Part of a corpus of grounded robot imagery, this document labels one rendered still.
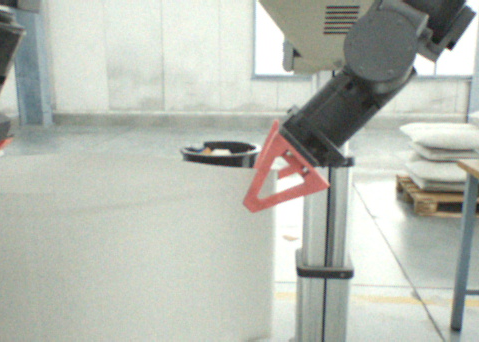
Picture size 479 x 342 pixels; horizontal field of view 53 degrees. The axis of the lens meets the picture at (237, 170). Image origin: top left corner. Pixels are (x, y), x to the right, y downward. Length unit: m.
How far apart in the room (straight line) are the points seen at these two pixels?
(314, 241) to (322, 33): 0.45
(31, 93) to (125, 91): 1.63
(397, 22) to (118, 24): 8.60
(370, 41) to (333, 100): 0.09
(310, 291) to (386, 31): 0.81
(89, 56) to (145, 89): 1.13
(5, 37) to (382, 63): 0.35
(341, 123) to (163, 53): 8.29
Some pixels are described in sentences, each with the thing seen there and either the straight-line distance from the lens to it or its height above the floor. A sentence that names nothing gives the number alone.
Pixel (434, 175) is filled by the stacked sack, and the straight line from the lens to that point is 3.80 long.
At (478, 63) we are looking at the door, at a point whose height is 1.10.
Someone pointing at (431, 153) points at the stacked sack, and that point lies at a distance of 3.93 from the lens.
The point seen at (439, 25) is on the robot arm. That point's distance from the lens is 0.49.
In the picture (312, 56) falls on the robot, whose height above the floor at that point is 1.15.
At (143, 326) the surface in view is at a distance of 0.52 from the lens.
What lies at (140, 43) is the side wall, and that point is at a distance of 8.83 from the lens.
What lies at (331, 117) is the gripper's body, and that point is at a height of 1.09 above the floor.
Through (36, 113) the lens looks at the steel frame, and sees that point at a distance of 9.33.
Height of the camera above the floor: 1.15
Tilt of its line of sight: 13 degrees down
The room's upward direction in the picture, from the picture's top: straight up
